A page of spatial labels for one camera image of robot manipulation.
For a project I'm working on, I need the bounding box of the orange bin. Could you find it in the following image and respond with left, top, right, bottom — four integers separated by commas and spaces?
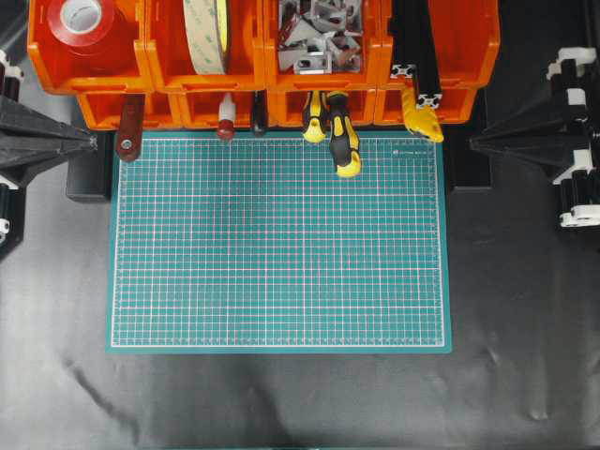
262, 1, 383, 93
268, 89, 377, 128
373, 88, 478, 127
379, 0, 501, 91
144, 1, 266, 94
168, 91, 255, 129
76, 92, 183, 131
27, 1, 154, 94

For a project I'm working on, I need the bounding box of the green grid cutting mat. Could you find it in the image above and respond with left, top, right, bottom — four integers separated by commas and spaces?
106, 131, 453, 354

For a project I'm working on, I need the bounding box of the orange upper bin far left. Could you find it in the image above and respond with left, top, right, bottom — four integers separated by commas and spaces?
27, 1, 154, 94

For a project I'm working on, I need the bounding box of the black rack foot right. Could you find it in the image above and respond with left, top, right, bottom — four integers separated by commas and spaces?
442, 123, 491, 192

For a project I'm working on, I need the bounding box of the red tape roll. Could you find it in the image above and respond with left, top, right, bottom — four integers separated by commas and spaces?
47, 0, 116, 48

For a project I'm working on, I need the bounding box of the black rack foot left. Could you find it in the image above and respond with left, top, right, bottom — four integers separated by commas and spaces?
66, 132, 115, 203

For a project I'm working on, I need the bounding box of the cream double-sided tape roll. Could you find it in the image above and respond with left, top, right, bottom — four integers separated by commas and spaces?
183, 0, 231, 75

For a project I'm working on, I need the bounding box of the black aluminium extrusion bar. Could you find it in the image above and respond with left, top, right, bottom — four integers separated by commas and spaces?
388, 0, 443, 109

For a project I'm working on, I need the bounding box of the orange lower bin far left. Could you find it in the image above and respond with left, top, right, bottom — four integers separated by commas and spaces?
76, 92, 183, 131

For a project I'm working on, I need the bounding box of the black rack foot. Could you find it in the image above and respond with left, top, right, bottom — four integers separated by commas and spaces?
66, 132, 115, 203
442, 123, 491, 192

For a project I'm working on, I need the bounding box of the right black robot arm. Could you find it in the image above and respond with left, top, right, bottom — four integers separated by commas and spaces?
470, 47, 599, 229

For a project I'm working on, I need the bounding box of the pile of aluminium corner brackets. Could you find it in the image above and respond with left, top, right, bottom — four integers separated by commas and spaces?
277, 1, 364, 75

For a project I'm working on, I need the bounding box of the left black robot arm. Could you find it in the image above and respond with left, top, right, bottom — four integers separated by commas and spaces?
1, 52, 98, 258

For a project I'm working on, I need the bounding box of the orange upper bin far right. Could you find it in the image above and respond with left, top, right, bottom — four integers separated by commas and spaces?
379, 0, 501, 91

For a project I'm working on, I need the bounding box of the black pen handle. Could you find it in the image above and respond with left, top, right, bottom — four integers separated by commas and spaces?
250, 90, 268, 137

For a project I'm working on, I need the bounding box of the orange lower bin far right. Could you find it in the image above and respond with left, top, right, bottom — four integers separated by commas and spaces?
373, 88, 478, 127

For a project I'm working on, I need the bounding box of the yellow utility cutter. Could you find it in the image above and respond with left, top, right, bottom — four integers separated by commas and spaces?
401, 87, 443, 143

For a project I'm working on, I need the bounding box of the dark red flat tool handle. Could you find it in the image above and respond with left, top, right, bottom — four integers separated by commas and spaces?
115, 94, 145, 162

